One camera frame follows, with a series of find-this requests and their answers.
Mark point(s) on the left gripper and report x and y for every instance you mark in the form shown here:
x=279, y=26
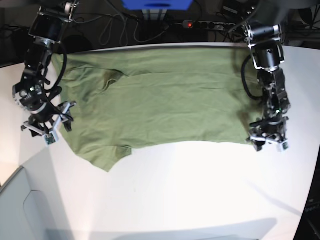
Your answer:
x=267, y=131

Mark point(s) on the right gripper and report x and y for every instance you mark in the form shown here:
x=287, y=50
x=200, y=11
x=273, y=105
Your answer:
x=47, y=119

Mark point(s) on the green T-shirt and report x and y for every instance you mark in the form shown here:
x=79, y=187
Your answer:
x=134, y=99

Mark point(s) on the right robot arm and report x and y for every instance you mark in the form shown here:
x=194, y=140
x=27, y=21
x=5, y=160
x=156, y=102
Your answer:
x=35, y=93

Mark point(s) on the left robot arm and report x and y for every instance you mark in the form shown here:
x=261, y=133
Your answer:
x=266, y=52

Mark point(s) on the grey cabinet corner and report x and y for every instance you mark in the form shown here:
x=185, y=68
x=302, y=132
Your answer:
x=20, y=216

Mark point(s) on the black power strip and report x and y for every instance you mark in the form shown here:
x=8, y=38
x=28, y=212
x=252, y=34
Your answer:
x=207, y=25

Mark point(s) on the blue box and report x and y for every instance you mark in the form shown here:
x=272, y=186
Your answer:
x=180, y=5

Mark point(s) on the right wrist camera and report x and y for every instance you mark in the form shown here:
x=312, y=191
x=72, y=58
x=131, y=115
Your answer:
x=50, y=138

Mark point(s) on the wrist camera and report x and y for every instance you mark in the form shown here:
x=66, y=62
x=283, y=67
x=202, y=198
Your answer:
x=50, y=138
x=282, y=145

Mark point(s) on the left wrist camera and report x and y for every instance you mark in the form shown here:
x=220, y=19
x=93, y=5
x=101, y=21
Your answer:
x=282, y=145

